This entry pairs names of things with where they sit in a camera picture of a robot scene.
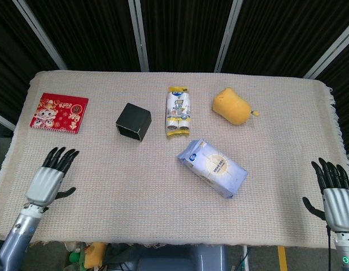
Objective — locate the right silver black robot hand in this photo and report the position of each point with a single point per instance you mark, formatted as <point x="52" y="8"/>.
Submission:
<point x="339" y="206"/>

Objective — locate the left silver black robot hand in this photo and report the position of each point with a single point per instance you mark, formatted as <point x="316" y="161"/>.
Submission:
<point x="46" y="182"/>

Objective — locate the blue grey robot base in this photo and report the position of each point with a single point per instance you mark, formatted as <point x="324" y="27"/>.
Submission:
<point x="177" y="258"/>

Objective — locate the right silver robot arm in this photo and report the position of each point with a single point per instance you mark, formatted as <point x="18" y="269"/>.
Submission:
<point x="345" y="248"/>

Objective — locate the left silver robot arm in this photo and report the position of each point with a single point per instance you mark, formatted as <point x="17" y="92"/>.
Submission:
<point x="19" y="231"/>

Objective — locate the black open cardboard box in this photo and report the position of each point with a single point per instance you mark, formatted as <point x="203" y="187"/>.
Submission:
<point x="133" y="117"/>

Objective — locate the red spiral calendar booklet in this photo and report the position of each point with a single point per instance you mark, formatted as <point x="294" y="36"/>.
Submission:
<point x="61" y="118"/>

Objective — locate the yellow floor tape strip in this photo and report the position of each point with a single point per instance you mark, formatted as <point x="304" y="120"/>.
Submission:
<point x="282" y="258"/>

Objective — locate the green soft toy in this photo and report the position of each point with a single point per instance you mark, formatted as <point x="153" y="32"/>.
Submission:
<point x="75" y="257"/>

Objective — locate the orange yellow soft toy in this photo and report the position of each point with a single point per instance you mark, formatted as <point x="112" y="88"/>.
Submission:
<point x="96" y="254"/>

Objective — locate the beige woven tablecloth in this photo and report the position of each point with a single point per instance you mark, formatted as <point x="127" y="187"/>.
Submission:
<point x="152" y="197"/>

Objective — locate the blue tissue pack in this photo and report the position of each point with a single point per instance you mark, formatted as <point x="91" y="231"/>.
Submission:
<point x="214" y="169"/>

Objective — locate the yellow plush toy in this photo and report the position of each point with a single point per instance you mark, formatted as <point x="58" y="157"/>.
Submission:
<point x="232" y="108"/>

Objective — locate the yellow pack of rolls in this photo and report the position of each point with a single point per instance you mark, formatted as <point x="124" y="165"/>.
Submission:
<point x="178" y="113"/>

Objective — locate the white screen frame post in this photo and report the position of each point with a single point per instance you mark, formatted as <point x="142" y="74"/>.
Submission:
<point x="329" y="52"/>
<point x="41" y="34"/>
<point x="227" y="36"/>
<point x="139" y="36"/>
<point x="3" y="120"/>

